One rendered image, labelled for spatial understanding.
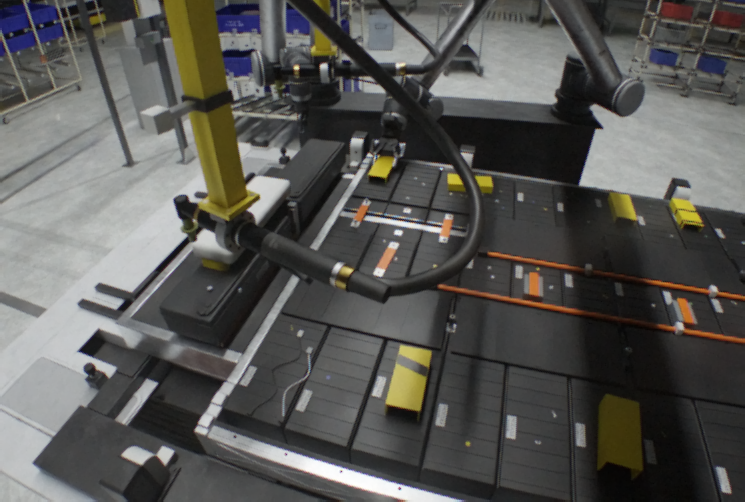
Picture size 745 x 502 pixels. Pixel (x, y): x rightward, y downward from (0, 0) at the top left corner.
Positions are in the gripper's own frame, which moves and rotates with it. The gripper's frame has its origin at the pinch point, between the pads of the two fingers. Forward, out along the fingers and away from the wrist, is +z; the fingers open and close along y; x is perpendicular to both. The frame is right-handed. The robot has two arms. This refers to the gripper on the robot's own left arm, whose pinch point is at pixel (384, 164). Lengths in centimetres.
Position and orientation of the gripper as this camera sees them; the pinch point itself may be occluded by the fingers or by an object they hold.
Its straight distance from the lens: 166.5
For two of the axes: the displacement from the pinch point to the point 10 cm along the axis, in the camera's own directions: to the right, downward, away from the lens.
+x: -1.8, -2.5, -9.5
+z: -2.1, 9.5, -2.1
